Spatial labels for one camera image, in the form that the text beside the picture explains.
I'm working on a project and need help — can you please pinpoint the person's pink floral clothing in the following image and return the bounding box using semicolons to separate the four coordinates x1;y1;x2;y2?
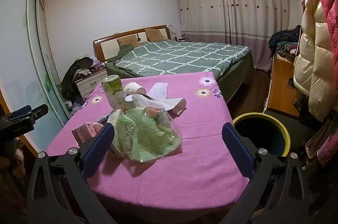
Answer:
315;118;338;166

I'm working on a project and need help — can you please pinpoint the wooden bed headboard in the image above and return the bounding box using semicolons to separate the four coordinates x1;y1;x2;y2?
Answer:
93;25;169;62

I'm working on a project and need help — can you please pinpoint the dark green bed sheet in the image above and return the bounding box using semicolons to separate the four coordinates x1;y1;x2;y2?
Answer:
106;51;254;104

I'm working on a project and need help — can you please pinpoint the pale green drink carton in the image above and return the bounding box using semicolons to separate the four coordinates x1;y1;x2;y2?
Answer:
106;109;130;160

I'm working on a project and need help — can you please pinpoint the green plaid duvet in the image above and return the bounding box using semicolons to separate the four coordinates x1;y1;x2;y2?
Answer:
113;40;251;76

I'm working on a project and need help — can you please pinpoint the green clear plastic bag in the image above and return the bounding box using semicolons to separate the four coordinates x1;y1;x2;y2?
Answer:
116;105;184;162

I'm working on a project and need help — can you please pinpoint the yellow rimmed trash bin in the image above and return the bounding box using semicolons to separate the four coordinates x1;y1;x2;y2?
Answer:
232;113;291;158

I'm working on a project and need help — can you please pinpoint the pink white curtain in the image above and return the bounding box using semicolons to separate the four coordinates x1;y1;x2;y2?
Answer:
178;0;287;71

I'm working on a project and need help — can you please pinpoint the blue white plastic bag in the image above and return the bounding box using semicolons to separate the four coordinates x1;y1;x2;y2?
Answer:
69;96;85;111

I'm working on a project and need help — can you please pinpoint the cream puffer jacket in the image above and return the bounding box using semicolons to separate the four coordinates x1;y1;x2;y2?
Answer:
293;0;334;121

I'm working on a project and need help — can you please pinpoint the wooden side desk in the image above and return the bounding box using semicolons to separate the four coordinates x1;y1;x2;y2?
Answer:
264;54;300;116

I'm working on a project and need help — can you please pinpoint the red quilted garment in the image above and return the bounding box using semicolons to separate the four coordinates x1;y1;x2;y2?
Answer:
304;0;338;77

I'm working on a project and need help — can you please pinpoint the pile of dark clothes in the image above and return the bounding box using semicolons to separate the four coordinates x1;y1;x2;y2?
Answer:
269;26;301;61

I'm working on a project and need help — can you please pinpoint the white foam net sleeve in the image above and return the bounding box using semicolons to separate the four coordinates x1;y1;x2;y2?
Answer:
132;94;183;112
147;81;169;100

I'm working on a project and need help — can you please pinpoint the brown pillow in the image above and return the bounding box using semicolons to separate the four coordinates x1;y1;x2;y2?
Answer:
117;36;139;47
144;28;165;42

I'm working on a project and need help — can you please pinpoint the black jacket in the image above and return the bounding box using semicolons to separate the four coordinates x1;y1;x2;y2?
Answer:
61;56;94;108

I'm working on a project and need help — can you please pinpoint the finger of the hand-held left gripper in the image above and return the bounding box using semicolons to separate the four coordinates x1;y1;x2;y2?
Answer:
0;104;49;138
7;105;32;117

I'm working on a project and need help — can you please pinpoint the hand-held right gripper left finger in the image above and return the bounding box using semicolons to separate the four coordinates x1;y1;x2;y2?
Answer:
26;122;117;224

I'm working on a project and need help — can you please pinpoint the leaf print paper cup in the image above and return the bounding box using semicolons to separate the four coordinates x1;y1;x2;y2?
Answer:
124;81;146;96

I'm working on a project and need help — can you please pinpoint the green white plastic bottle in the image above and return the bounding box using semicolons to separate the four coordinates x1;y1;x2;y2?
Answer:
102;75;127;111

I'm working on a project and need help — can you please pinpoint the pink tissue pack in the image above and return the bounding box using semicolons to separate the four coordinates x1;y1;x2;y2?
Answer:
71;122;105;147

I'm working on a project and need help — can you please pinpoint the white nightstand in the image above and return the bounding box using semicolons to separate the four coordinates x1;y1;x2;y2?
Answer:
75;67;107;103

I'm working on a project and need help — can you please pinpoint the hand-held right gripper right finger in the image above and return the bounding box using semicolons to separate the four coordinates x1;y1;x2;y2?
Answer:
222;122;312;224

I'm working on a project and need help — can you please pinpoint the pink floral tablecloth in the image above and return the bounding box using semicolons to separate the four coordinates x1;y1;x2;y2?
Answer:
45;71;250;215

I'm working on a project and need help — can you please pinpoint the frosted wardrobe sliding door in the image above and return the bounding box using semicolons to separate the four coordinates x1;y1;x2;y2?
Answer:
0;0;72;151

